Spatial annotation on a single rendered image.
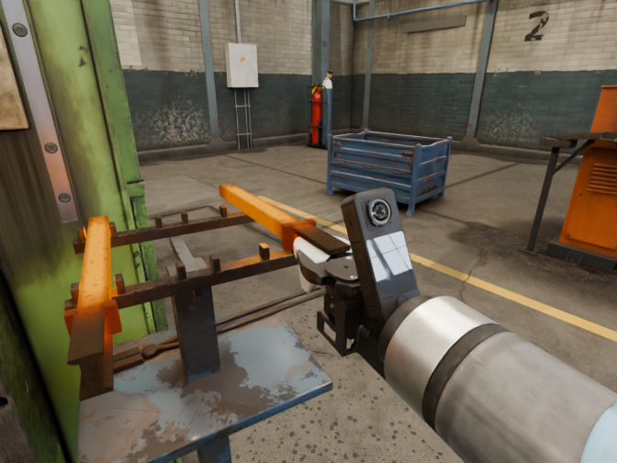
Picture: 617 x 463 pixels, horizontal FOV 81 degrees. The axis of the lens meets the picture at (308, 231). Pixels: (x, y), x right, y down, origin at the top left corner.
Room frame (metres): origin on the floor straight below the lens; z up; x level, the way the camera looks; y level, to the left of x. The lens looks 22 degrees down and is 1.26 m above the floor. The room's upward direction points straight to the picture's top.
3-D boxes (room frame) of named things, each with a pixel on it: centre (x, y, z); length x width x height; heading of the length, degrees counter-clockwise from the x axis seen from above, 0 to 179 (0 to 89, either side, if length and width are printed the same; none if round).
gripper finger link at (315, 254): (0.38, 0.00, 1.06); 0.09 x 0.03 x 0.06; 32
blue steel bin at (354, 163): (4.20, -0.90, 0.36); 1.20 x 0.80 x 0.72; 47
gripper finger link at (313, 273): (0.34, -0.02, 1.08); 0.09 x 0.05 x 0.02; 32
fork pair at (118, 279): (0.47, 0.31, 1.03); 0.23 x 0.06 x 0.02; 29
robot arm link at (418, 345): (0.23, -0.11, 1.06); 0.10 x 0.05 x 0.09; 119
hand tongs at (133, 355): (0.68, 0.14, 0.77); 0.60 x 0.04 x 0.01; 124
